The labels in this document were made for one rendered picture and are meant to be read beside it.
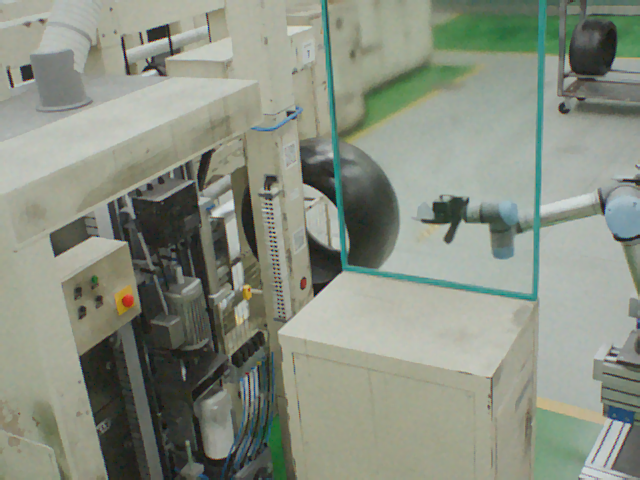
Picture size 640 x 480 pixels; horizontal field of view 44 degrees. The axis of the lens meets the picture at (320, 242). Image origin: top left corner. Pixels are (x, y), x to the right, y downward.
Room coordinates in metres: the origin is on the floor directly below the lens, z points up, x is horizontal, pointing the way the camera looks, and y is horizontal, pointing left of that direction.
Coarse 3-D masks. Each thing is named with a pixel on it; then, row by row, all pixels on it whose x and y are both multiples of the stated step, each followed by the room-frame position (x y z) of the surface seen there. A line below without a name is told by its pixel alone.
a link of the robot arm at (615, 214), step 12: (612, 192) 2.31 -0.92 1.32; (624, 192) 2.26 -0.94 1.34; (636, 192) 2.27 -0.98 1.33; (612, 204) 2.22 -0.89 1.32; (624, 204) 2.20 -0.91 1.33; (636, 204) 2.19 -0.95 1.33; (612, 216) 2.20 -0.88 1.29; (624, 216) 2.19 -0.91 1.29; (636, 216) 2.18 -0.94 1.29; (612, 228) 2.20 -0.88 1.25; (624, 228) 2.18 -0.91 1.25; (636, 228) 2.17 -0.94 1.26; (624, 240) 2.20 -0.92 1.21; (636, 240) 2.18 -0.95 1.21; (624, 252) 2.23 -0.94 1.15; (636, 252) 2.19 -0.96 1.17; (636, 264) 2.19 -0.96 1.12; (636, 276) 2.20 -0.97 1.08; (636, 288) 2.21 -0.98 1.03
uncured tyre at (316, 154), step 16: (304, 144) 2.71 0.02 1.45; (320, 144) 2.69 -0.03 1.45; (304, 160) 2.58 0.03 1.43; (320, 160) 2.57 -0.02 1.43; (304, 176) 2.55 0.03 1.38; (320, 176) 2.53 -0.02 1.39; (256, 256) 2.68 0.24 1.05; (320, 256) 2.84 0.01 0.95; (336, 256) 2.81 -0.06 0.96; (320, 272) 2.77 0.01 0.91; (336, 272) 2.77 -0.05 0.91; (320, 288) 2.54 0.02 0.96
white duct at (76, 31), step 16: (64, 0) 2.15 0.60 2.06; (80, 0) 2.15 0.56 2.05; (96, 0) 2.18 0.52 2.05; (64, 16) 2.12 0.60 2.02; (80, 16) 2.13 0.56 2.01; (96, 16) 2.17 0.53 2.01; (48, 32) 2.10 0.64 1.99; (64, 32) 2.09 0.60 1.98; (80, 32) 2.11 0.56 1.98; (48, 48) 2.07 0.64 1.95; (80, 48) 2.10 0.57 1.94; (80, 64) 2.09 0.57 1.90
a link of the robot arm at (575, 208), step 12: (600, 192) 2.37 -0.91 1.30; (552, 204) 2.44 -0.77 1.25; (564, 204) 2.42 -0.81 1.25; (576, 204) 2.40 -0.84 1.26; (588, 204) 2.38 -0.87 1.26; (600, 204) 2.35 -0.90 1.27; (552, 216) 2.41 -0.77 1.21; (564, 216) 2.40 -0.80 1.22; (576, 216) 2.39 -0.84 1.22; (588, 216) 2.39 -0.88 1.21; (540, 228) 2.44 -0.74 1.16
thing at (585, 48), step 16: (560, 16) 7.70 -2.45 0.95; (560, 32) 7.70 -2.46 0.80; (576, 32) 7.69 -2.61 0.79; (592, 32) 7.60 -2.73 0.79; (608, 32) 7.99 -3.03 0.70; (560, 48) 7.69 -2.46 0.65; (576, 48) 7.61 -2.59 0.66; (592, 48) 7.52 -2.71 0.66; (608, 48) 8.00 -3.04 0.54; (560, 64) 7.69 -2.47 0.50; (576, 64) 7.62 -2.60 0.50; (592, 64) 7.53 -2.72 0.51; (608, 64) 7.87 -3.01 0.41; (560, 80) 7.69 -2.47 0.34; (576, 80) 7.62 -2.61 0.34; (592, 80) 8.07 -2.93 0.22; (608, 80) 7.99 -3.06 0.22; (560, 96) 7.68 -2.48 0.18; (576, 96) 7.59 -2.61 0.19; (592, 96) 7.50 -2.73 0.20; (608, 96) 7.41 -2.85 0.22; (624, 96) 7.37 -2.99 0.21; (560, 112) 7.71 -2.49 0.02
